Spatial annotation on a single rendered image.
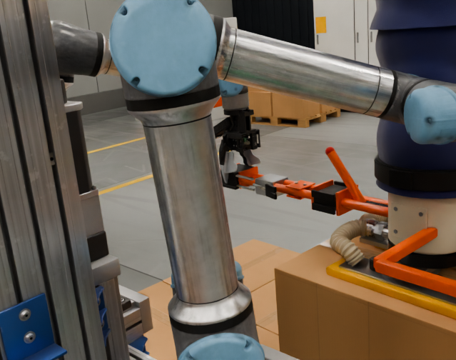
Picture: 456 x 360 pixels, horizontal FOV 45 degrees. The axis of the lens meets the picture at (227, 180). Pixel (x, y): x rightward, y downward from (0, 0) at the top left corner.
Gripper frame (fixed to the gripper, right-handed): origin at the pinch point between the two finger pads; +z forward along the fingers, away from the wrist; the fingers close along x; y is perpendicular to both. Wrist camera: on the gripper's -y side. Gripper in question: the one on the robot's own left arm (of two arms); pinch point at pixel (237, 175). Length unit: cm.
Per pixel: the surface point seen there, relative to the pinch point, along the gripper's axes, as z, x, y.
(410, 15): -42, -11, 61
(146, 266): 123, 87, -202
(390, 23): -41, -11, 58
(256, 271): 67, 52, -50
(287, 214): 124, 225, -189
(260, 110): 107, 516, -502
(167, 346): 66, -11, -33
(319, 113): 116, 564, -423
